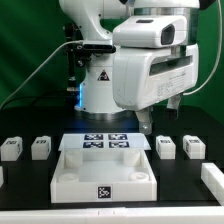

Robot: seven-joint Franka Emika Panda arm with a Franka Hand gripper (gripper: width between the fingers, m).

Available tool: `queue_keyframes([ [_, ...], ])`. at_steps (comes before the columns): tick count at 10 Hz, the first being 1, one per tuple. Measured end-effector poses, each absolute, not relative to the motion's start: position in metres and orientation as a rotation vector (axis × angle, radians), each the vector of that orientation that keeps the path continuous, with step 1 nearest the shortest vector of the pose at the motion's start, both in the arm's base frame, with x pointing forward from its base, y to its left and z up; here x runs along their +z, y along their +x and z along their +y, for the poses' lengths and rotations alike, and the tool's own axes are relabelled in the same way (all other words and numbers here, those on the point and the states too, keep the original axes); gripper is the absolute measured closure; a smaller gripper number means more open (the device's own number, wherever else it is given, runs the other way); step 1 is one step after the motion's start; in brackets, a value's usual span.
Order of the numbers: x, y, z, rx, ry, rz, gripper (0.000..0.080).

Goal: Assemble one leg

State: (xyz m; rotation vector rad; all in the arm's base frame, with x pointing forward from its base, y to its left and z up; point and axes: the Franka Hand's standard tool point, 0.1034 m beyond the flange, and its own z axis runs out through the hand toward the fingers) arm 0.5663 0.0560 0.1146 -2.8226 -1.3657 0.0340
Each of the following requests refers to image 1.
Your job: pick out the white corner obstacle right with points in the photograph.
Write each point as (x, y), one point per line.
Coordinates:
(213, 178)

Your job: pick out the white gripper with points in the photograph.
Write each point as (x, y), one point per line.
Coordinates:
(143, 77)

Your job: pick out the white block left edge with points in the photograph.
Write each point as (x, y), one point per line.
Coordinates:
(1, 177)

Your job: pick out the black camera stand pole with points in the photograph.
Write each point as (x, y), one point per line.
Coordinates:
(70, 29)

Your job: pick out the black camera on base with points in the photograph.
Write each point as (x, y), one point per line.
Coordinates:
(95, 48)

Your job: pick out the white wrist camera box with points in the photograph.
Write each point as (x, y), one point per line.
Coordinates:
(151, 31)

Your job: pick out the white sheet with markers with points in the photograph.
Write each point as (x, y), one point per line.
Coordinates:
(104, 140)

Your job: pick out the white front rail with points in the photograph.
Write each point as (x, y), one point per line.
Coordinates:
(161, 215)

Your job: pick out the white square tabletop part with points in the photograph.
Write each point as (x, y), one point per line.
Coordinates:
(103, 175)

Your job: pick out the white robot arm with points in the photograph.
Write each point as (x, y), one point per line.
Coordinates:
(96, 20)

